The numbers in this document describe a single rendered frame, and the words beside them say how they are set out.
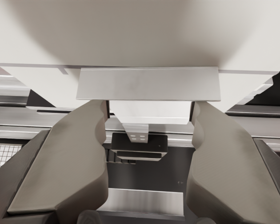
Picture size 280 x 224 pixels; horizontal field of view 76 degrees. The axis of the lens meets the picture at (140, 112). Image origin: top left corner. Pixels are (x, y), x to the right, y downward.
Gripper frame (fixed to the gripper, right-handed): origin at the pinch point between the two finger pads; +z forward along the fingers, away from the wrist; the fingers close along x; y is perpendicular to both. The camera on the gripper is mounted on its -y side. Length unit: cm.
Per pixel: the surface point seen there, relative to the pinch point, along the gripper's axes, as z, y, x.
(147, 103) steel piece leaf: 4.0, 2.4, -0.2
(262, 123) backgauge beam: 26.9, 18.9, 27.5
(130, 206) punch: -0.3, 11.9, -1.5
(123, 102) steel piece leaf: 4.0, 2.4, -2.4
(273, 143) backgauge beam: 23.6, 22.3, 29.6
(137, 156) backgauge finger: 17.0, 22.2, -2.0
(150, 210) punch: -0.4, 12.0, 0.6
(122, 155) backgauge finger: 17.0, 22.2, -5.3
